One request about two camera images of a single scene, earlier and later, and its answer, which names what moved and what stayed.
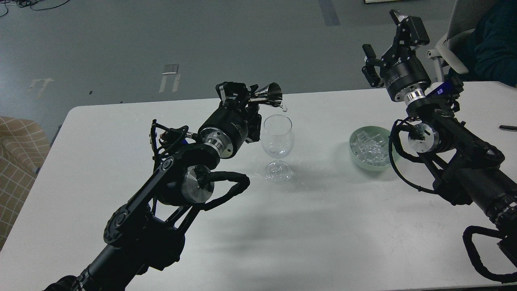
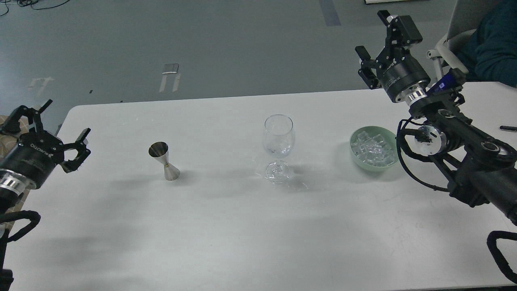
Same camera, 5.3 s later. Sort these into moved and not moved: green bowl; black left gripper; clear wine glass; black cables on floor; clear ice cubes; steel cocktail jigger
Moved: steel cocktail jigger; black left gripper
Not moved: clear wine glass; clear ice cubes; black cables on floor; green bowl
